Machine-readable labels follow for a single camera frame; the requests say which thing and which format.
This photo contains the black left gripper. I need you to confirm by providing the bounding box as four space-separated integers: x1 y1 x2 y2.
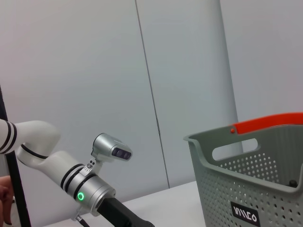
98 197 156 227

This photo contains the grey-green perforated storage bin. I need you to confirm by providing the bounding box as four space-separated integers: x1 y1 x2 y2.
184 122 303 227

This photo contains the person with white shoes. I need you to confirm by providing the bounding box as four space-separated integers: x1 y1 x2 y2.
0 176 15 225

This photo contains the grey left arm cable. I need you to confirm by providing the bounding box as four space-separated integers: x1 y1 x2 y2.
75 214 91 227

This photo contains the silver camera mount bracket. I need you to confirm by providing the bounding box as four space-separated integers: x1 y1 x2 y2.
82 157 103 177

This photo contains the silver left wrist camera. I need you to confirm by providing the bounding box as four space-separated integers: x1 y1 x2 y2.
91 132 133 164

